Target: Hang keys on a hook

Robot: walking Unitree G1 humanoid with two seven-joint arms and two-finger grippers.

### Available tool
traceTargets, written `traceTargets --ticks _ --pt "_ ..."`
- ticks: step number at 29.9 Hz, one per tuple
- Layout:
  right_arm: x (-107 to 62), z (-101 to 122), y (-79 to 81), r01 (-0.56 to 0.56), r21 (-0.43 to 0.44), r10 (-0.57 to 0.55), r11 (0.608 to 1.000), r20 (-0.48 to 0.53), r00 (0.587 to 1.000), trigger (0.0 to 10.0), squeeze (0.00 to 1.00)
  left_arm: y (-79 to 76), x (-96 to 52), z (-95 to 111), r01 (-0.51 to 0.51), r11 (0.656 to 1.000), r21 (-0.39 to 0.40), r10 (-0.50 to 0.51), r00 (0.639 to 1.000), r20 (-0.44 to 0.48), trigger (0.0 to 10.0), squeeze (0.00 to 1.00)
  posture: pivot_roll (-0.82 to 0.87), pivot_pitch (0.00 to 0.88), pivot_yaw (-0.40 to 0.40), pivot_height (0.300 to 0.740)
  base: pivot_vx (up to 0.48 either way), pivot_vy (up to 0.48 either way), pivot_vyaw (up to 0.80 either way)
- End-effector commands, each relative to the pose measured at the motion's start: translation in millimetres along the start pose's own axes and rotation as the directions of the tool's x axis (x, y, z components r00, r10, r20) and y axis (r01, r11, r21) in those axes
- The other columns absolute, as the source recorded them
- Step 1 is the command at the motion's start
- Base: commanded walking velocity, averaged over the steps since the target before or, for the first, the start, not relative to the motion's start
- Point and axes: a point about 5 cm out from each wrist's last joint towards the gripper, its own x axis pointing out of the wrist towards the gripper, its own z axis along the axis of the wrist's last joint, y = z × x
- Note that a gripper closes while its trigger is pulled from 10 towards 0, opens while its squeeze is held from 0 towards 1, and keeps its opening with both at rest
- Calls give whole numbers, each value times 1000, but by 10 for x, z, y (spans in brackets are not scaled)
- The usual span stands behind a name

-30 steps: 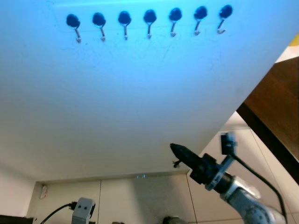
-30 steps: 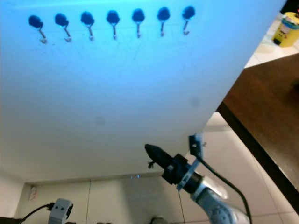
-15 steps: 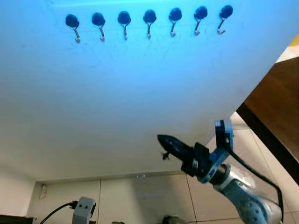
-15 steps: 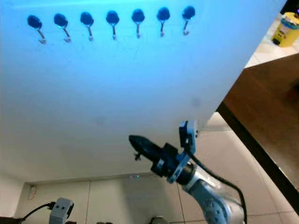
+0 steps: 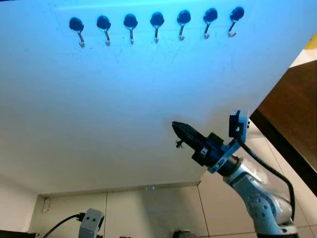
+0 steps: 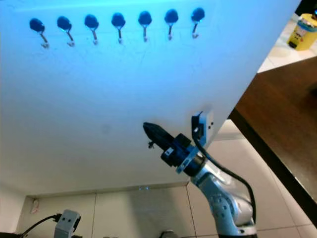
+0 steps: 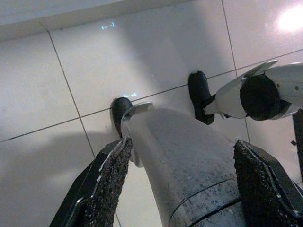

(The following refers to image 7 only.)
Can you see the black robot right foot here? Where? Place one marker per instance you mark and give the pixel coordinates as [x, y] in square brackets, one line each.
[200, 92]

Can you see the black robot left foot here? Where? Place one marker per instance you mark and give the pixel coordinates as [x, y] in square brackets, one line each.
[120, 108]

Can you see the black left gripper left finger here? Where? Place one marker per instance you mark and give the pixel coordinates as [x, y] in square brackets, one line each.
[106, 182]

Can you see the silver robot leg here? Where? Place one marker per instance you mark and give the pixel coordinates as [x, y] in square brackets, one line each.
[184, 160]
[260, 97]

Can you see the silver robot left leg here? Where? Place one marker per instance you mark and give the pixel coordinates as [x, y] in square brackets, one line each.
[184, 160]

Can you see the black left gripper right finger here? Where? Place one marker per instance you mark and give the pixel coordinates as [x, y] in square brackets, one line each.
[258, 186]

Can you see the dark furniture leg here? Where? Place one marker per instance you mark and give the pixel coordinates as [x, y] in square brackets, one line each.
[298, 146]

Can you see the black robot foot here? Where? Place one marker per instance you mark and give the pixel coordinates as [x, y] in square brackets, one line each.
[200, 92]
[120, 108]

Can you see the silver robot right leg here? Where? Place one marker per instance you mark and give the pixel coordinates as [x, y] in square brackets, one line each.
[260, 97]

